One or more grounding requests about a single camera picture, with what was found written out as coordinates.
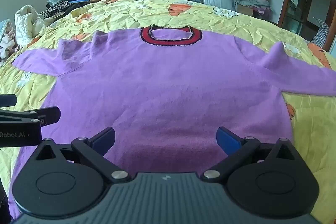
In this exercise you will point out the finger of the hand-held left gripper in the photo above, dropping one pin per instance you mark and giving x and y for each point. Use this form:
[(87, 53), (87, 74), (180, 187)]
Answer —
[(8, 100), (31, 115)]

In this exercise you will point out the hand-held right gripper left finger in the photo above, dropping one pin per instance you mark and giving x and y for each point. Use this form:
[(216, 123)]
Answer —
[(105, 139)]

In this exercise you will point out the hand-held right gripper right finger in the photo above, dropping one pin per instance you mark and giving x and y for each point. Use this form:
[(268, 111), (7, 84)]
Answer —
[(227, 140)]

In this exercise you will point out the purple knit sweater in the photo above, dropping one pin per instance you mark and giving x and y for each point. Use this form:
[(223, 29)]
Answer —
[(168, 87)]

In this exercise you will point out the pale floral cloth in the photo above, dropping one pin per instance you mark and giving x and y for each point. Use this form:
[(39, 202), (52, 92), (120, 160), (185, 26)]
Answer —
[(6, 43)]

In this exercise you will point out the white puffy jacket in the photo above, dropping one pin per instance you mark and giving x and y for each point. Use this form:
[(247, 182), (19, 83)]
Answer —
[(25, 19)]

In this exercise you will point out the black white zigzag cloth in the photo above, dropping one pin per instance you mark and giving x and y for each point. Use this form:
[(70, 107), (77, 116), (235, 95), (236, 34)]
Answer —
[(56, 7)]

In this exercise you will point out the yellow carrot print quilt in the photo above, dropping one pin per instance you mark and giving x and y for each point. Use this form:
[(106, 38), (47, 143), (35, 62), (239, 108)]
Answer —
[(131, 14)]

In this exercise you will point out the cardboard box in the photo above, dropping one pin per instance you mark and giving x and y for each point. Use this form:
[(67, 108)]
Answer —
[(245, 10)]

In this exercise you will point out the black white checkered cloth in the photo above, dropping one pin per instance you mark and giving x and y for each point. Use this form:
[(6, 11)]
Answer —
[(321, 32)]

